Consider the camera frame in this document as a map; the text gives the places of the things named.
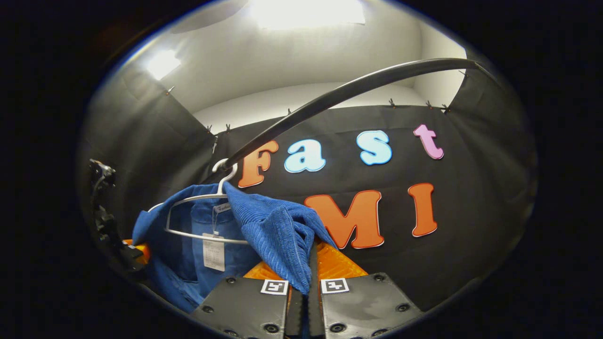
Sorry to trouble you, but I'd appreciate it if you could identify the black backdrop cloth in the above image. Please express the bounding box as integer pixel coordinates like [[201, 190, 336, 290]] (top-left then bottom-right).
[[78, 66, 538, 314]]

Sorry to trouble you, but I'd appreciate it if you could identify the white paper garment tag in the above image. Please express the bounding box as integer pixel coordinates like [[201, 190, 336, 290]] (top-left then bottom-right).
[[203, 232, 226, 272]]

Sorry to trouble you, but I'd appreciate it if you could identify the blue corduroy jacket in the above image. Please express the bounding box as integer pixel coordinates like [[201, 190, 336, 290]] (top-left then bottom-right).
[[132, 181, 337, 314]]

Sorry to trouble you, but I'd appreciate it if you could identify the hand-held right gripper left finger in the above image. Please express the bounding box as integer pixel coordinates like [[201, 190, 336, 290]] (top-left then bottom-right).
[[191, 261, 302, 339]]

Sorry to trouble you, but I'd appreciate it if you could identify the ceiling light panel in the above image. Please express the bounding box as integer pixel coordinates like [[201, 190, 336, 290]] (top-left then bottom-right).
[[250, 0, 366, 29], [146, 49, 182, 81]]

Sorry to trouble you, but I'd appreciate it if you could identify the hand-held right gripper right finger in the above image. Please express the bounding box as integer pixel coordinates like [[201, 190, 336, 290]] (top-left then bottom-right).
[[309, 240, 423, 339]]

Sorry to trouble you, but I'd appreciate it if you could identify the white clothes hanger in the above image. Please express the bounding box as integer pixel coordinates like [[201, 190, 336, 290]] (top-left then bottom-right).
[[147, 159, 250, 245]]

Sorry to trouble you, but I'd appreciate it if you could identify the black clothes rack rail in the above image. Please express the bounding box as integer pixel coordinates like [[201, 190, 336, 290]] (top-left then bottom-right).
[[203, 58, 490, 184]]

